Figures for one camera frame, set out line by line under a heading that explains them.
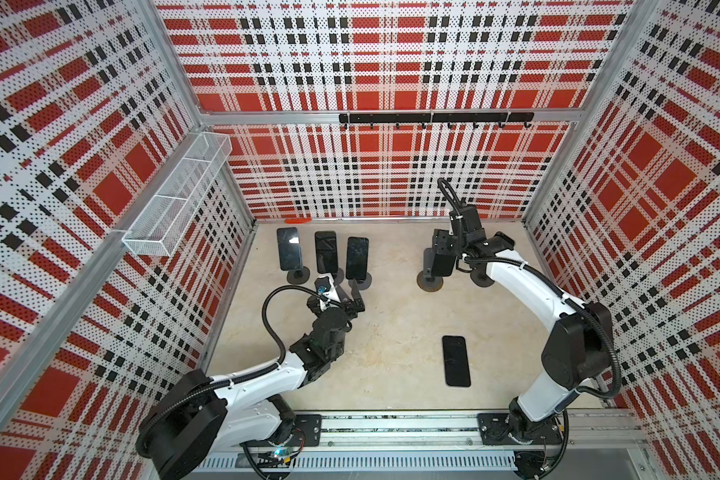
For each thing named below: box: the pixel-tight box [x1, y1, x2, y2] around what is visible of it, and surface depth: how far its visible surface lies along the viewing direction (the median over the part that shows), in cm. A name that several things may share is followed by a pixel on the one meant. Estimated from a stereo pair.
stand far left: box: [287, 266, 310, 285], surface depth 106 cm
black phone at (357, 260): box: [346, 236, 369, 281], surface depth 98 cm
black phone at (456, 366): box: [442, 335, 471, 387], surface depth 86 cm
